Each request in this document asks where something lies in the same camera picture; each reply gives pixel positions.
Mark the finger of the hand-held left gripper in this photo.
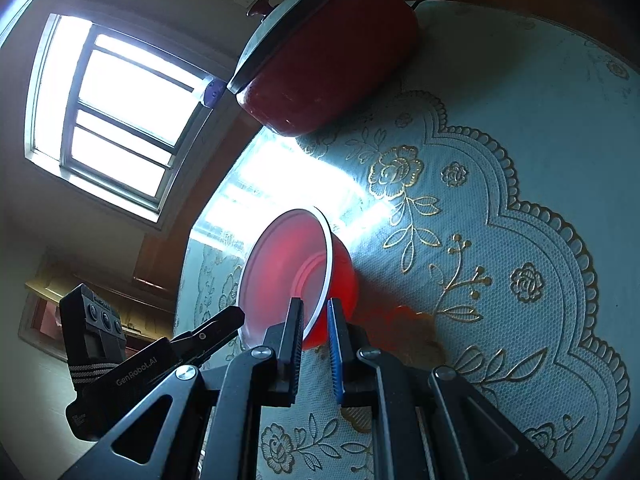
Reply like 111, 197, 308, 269
171, 305, 246, 362

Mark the wooden cabinet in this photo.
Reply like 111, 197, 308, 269
19, 252, 176, 361

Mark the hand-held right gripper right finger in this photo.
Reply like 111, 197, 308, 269
326, 298, 571, 480

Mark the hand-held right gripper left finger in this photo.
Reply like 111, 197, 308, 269
57, 297, 306, 480

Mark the pot lid with red knob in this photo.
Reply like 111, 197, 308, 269
226, 0, 359, 96

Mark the floral lace tablecloth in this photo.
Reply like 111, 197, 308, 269
172, 0, 636, 480

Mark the red plastic bowl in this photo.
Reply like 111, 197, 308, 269
236, 207, 360, 352

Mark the window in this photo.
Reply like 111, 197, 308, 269
22, 12, 227, 224

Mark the red cooking pot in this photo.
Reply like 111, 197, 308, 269
235, 0, 420, 137

